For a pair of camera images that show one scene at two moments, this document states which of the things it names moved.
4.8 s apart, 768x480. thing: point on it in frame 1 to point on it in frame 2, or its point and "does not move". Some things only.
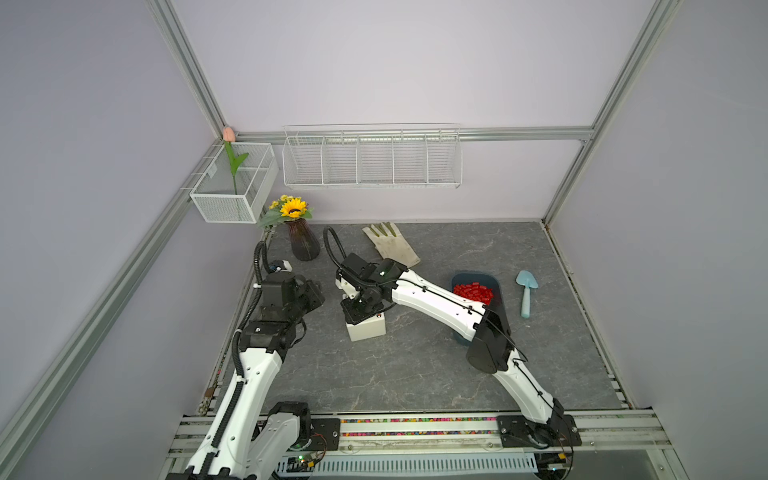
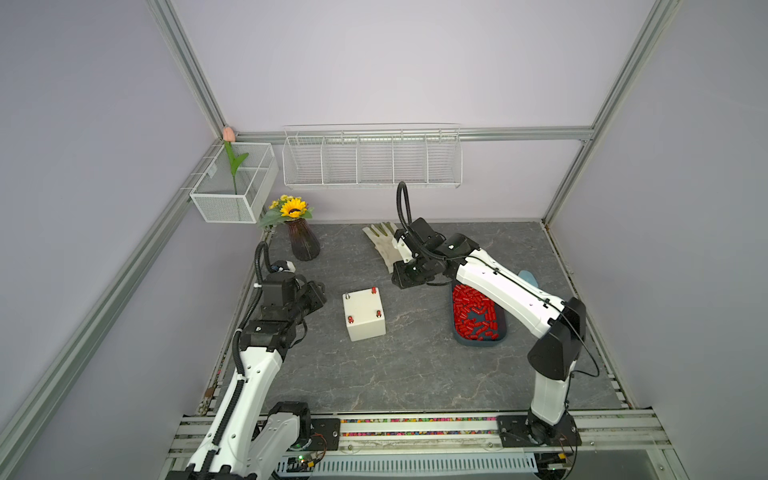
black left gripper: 312,293 does not move
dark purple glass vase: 305,245 does not move
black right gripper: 349,314 to 399,279
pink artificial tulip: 229,137 does not move
